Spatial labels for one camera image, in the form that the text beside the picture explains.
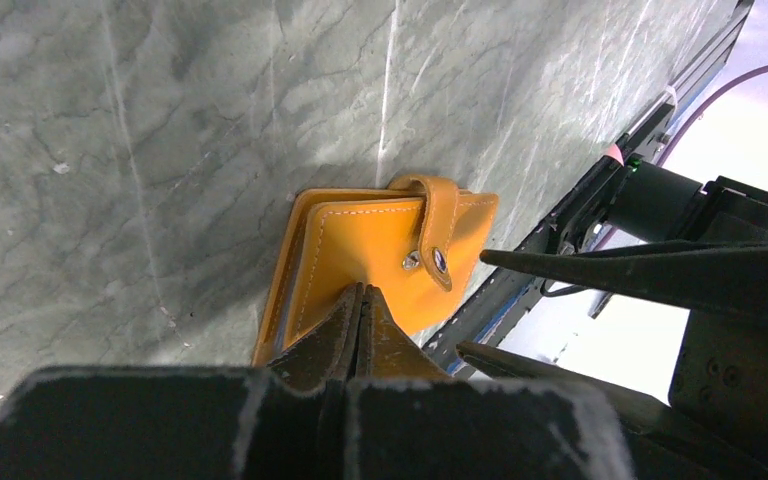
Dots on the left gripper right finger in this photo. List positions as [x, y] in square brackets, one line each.
[434, 427]

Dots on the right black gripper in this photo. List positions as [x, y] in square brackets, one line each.
[716, 267]

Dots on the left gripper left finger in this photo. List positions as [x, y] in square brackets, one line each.
[288, 420]

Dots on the aluminium extrusion rail frame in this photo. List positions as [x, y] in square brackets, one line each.
[707, 62]

